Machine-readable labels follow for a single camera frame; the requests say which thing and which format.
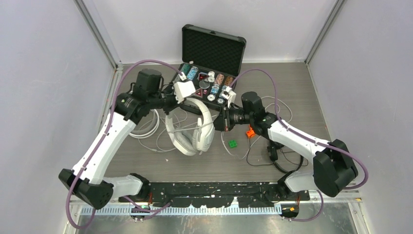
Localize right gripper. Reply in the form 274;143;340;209
209;103;254;131

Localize white gaming headset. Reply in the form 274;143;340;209
165;98;215;156

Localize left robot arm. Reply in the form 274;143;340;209
58;69;177;210

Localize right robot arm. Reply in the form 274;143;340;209
214;91;358;200

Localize green toy brick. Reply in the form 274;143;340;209
228;140;238;148

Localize orange toy brick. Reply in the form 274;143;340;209
245;126;256;139

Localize black poker chip case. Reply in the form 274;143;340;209
179;24;246;111

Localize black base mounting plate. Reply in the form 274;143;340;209
119;182;310;208

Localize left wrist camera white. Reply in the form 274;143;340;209
173;81;196;104

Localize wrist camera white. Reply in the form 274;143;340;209
173;81;196;104
221;86;236;108

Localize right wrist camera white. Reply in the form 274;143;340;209
221;86;236;108

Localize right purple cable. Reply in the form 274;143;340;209
229;68;369;191

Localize purple cable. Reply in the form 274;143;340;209
229;68;369;191
65;59;188;230

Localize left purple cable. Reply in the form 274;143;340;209
65;59;188;230

